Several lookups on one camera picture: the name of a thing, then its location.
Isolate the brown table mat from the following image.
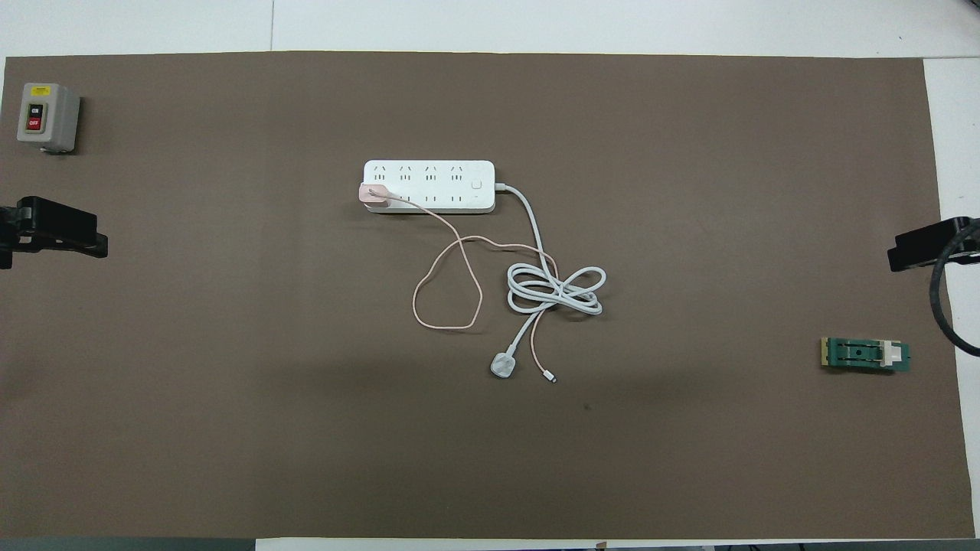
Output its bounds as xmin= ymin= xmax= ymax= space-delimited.
xmin=0 ymin=51 xmax=975 ymax=540

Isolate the pink charging cable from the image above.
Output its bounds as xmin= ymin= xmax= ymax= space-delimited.
xmin=383 ymin=191 xmax=557 ymax=383

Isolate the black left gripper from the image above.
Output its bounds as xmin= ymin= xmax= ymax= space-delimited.
xmin=0 ymin=197 xmax=109 ymax=269

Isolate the white power strip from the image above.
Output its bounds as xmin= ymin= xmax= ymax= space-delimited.
xmin=362 ymin=159 xmax=496 ymax=214

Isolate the green knife switch block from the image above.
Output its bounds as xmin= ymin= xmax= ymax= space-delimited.
xmin=821 ymin=337 xmax=912 ymax=375

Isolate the grey on-off switch box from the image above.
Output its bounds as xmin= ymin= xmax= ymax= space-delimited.
xmin=17 ymin=83 xmax=81 ymax=155

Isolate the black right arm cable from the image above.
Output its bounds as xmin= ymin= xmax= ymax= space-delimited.
xmin=929 ymin=222 xmax=980 ymax=357

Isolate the white power cord with plug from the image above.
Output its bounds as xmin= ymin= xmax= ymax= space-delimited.
xmin=490 ymin=182 xmax=606 ymax=380

